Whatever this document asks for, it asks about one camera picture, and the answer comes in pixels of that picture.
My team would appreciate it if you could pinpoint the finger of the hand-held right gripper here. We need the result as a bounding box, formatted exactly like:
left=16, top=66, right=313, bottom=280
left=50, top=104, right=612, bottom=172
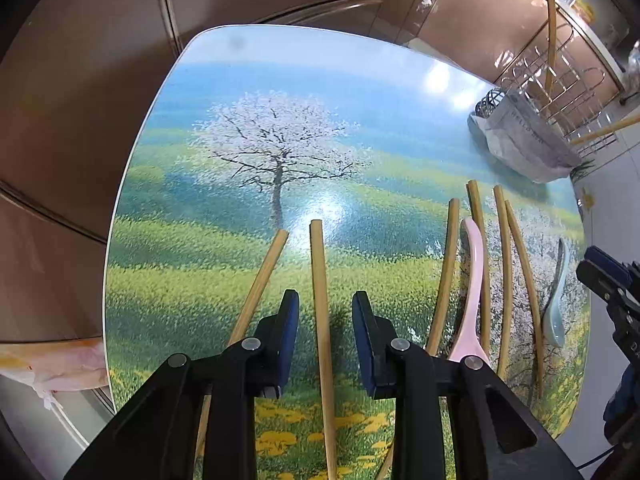
left=576, top=246, right=640, bottom=311

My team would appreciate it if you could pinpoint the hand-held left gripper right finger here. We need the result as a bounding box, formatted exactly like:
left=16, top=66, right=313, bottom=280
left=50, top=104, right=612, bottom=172
left=351, top=290, right=585, bottom=480

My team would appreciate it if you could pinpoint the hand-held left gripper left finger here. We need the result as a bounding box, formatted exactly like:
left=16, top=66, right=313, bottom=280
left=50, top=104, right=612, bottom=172
left=64, top=289, right=301, bottom=480

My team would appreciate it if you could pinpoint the bamboo chopstick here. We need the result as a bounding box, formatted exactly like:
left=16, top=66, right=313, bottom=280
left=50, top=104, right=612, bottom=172
left=194, top=229, right=290, bottom=461
left=541, top=0, right=558, bottom=107
left=493, top=185, right=514, bottom=380
left=466, top=180, right=492, bottom=356
left=504, top=200, right=546, bottom=400
left=309, top=219, right=340, bottom=480
left=569, top=112, right=640, bottom=146
left=375, top=198, right=461, bottom=480

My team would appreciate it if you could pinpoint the wire utensil holder grey liner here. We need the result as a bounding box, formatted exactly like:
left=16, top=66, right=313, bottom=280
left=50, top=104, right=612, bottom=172
left=467, top=22, right=623, bottom=184

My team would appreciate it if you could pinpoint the person's right hand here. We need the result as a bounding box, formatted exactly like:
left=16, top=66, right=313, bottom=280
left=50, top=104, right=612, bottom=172
left=602, top=364, right=640, bottom=443

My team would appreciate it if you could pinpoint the light blue ceramic spoon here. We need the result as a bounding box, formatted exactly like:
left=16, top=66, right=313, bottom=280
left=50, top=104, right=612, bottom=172
left=542, top=237, right=572, bottom=349

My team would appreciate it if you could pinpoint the pink ceramic spoon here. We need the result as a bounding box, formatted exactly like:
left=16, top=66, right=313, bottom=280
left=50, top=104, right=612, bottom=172
left=447, top=217, right=493, bottom=366

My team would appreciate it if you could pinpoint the white kitchen countertop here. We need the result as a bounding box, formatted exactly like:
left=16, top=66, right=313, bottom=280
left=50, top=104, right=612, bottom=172
left=492, top=0, right=631, bottom=86

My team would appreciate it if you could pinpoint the pink plastic bag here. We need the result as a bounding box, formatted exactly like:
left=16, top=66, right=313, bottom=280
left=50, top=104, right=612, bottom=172
left=0, top=337, right=106, bottom=411

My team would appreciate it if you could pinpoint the black cable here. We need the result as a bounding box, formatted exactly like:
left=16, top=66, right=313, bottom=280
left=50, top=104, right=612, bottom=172
left=582, top=447, right=618, bottom=468

